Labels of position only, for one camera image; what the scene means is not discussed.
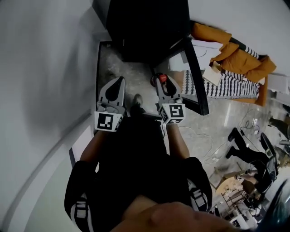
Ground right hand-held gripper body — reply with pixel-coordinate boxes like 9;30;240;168
155;96;187;125

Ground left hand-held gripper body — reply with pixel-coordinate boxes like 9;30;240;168
94;99;127;132

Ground small red object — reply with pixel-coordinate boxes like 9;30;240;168
151;72;168;88

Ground black mini fridge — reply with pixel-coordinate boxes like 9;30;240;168
106;0;209;116

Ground person's left forearm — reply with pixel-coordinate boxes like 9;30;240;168
80;129;107;163

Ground person's right forearm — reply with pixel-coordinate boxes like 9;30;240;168
166;123;190;160

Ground person's grey shoe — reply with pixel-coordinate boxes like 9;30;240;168
131;94;144;110

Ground beige cardboard box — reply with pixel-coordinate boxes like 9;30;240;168
202;65;222;86

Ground person's black clothing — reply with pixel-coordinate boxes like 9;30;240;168
64;110;213;232

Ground white paper sheets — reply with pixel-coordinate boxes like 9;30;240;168
191;39;224;57

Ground black-and-white striped blanket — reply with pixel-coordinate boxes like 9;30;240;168
181;38;260;100

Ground orange jacket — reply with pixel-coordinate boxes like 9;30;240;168
190;21;277;107

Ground light wooden table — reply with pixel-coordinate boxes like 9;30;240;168
215;172;244;196

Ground black office chair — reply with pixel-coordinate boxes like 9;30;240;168
260;132;278;160

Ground white storage boxes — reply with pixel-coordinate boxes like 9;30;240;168
267;72;290;96

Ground white floor cable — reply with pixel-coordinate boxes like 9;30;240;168
179;108;256;163

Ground black floor cable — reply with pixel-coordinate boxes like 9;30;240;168
239;120;252;137

